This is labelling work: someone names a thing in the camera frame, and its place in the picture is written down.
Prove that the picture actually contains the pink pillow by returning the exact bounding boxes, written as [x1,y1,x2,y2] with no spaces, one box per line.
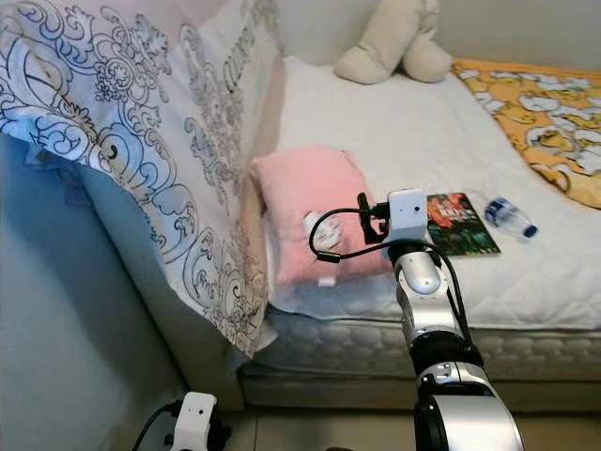
[249,144,397,288]

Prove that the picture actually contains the clear water bottle blue cap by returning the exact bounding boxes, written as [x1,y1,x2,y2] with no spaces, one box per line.
[483,193,540,240]

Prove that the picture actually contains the dark book red cover art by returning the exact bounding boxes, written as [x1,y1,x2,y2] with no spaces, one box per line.
[425,193,501,257]

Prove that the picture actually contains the bed mattress with white sheet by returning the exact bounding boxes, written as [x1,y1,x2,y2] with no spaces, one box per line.
[239,56,601,386]

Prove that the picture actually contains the grey bed base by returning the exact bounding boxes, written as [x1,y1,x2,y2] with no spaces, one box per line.
[239,365,601,414]

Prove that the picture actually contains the white bed headboard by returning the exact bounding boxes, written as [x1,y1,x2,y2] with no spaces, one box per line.
[75,160,247,407]

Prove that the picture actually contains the beige plush pillow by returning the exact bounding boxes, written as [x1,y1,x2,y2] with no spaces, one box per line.
[333,0,455,86]

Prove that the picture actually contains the yellow egg print blanket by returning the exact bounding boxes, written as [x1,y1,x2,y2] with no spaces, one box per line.
[451,58,601,210]

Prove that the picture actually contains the white cloth black ornament print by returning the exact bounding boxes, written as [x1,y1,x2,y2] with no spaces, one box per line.
[0,0,288,359]

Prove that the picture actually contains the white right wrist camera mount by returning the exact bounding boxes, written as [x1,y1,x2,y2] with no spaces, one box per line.
[384,189,429,246]

